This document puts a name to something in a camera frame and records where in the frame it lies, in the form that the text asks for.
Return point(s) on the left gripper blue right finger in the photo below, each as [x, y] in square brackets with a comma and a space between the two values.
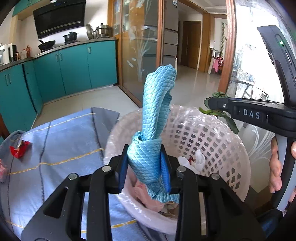
[165, 169]

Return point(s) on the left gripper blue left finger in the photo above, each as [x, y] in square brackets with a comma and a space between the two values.
[122, 168]

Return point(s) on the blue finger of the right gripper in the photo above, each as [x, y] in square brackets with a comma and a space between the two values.
[217, 105]

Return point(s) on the green vegetable leaf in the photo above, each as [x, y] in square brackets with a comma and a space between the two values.
[219, 113]

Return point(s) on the light blue cleaning cloth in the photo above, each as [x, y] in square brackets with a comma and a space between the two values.
[144, 152]

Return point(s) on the white tissue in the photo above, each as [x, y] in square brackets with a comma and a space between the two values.
[195, 163]

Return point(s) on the pink plastic bag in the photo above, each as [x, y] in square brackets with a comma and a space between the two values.
[141, 193]

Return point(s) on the white mesh trash basket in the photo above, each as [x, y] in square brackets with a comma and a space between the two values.
[209, 145]

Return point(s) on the red snack wrapper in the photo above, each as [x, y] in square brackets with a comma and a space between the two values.
[20, 150]

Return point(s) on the pink paper ball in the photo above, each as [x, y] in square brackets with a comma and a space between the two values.
[3, 171]

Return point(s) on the teal kitchen cabinets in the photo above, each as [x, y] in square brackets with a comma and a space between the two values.
[26, 85]

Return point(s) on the person's right hand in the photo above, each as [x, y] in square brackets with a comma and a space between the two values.
[275, 182]

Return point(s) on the blue table cloth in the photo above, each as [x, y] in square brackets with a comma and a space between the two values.
[72, 144]

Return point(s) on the glass sliding door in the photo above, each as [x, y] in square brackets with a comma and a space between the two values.
[138, 27]

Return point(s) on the brown wooden chair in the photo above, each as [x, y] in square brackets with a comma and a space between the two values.
[4, 133]

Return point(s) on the steel pot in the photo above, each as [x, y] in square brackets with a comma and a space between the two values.
[103, 31]

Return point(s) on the dark cooking pot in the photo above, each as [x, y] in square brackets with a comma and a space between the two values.
[71, 37]

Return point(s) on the black wok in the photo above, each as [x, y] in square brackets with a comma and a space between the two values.
[44, 46]

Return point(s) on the black range hood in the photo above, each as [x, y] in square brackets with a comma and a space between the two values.
[59, 16]

